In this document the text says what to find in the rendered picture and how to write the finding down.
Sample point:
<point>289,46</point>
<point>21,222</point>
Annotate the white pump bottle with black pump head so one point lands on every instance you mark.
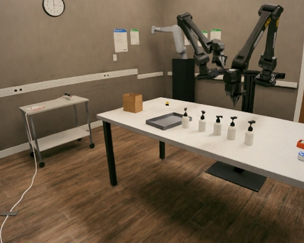
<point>231,129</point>
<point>249,134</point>
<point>185,119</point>
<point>202,122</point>
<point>217,126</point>

